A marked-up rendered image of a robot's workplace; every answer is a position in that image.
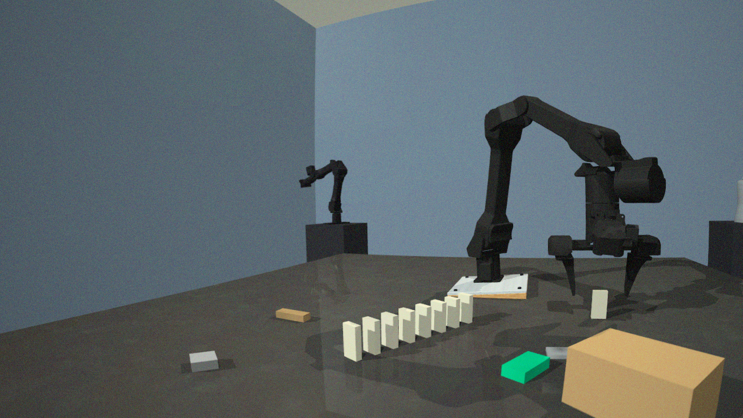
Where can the green rectangular block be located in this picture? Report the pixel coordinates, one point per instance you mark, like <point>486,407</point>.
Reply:
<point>525,367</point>

